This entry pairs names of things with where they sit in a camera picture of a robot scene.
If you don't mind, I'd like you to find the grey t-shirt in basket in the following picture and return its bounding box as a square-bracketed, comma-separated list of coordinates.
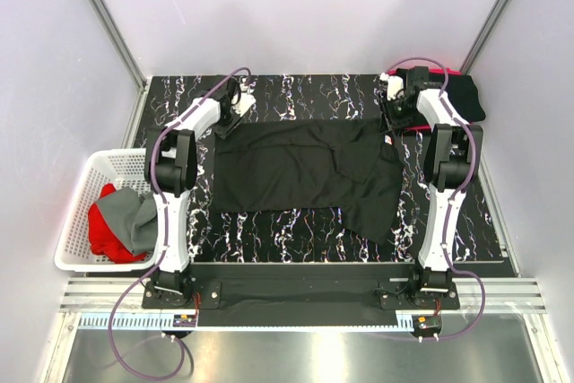
[96, 187, 158, 256]

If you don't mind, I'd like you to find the red t-shirt in basket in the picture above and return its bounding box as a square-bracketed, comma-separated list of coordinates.
[88, 183, 146, 264]

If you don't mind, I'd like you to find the black t-shirt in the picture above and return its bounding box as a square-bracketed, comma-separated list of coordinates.
[212, 118, 404, 244]
[394, 67, 488, 128]

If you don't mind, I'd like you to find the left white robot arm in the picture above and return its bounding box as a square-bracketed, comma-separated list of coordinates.
[144, 75, 242, 308]

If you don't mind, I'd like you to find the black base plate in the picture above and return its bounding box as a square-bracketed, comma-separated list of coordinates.
[143, 263, 460, 329]

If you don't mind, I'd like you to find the folded black t-shirt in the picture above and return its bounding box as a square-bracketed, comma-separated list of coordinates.
[394, 67, 488, 128]

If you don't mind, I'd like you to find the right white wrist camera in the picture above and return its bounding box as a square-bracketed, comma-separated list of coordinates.
[379, 73, 404, 101]

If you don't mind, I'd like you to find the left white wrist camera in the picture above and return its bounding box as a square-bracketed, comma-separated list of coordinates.
[231, 87, 256, 117]

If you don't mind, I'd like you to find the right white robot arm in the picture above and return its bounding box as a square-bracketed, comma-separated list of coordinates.
[378, 66, 483, 311]

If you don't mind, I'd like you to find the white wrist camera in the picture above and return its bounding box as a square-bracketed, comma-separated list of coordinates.
[379, 73, 404, 101]
[231, 87, 256, 117]

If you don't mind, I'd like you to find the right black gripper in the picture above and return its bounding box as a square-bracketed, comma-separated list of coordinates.
[378, 94, 416, 135]

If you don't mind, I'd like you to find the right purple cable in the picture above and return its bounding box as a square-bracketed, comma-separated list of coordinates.
[385, 56, 488, 342]

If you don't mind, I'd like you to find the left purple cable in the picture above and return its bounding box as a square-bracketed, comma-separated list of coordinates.
[107, 66, 253, 379]

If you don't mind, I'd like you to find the purple cable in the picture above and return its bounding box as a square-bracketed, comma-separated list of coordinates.
[107, 66, 253, 379]
[385, 56, 488, 342]

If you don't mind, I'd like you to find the white plastic basket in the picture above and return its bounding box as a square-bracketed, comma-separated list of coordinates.
[54, 148, 158, 273]

